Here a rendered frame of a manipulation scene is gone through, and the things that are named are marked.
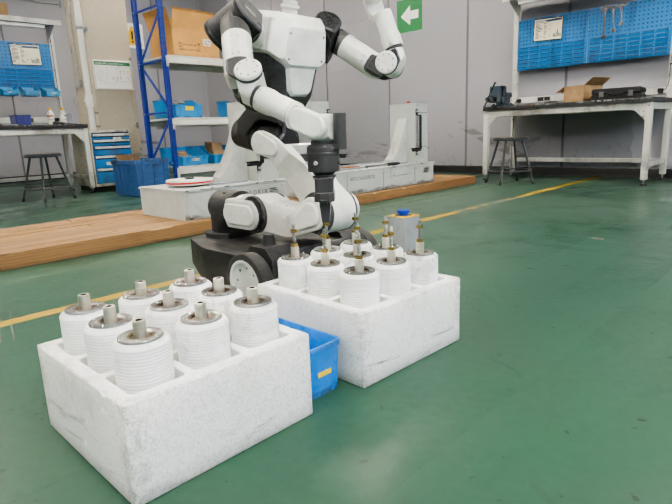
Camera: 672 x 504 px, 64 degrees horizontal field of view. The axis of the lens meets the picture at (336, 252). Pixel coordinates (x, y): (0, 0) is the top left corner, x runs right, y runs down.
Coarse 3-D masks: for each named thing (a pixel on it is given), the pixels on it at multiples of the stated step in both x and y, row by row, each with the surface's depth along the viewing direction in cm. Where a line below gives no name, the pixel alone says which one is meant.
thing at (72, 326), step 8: (96, 312) 105; (64, 320) 103; (72, 320) 103; (80, 320) 103; (88, 320) 103; (64, 328) 104; (72, 328) 103; (80, 328) 103; (64, 336) 104; (72, 336) 103; (80, 336) 103; (64, 344) 105; (72, 344) 104; (80, 344) 103; (72, 352) 104; (80, 352) 104
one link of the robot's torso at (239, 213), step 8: (232, 200) 206; (240, 200) 203; (224, 208) 209; (232, 208) 205; (240, 208) 202; (248, 208) 198; (256, 208) 198; (224, 216) 210; (232, 216) 206; (240, 216) 203; (248, 216) 199; (256, 216) 197; (232, 224) 209; (240, 224) 204; (248, 224) 200; (256, 224) 199
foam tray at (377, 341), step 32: (416, 288) 138; (448, 288) 141; (320, 320) 129; (352, 320) 121; (384, 320) 124; (416, 320) 133; (448, 320) 143; (352, 352) 123; (384, 352) 126; (416, 352) 135
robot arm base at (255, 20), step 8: (240, 0) 160; (248, 0) 164; (240, 8) 159; (248, 8) 162; (256, 8) 167; (240, 16) 160; (248, 16) 160; (256, 16) 165; (248, 24) 162; (256, 24) 162; (208, 32) 165; (256, 32) 164; (216, 40) 166
